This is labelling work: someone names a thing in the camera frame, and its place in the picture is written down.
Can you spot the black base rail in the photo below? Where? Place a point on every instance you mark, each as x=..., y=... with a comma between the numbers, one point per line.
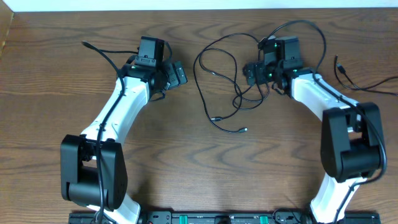
x=283, y=216

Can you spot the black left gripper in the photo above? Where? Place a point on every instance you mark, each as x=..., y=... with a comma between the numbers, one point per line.
x=173, y=68

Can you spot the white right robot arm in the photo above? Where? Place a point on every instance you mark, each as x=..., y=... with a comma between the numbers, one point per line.
x=352, y=143

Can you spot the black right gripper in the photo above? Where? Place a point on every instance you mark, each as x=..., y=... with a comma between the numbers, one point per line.
x=249, y=72

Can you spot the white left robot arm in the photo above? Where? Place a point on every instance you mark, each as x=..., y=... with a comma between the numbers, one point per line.
x=92, y=166

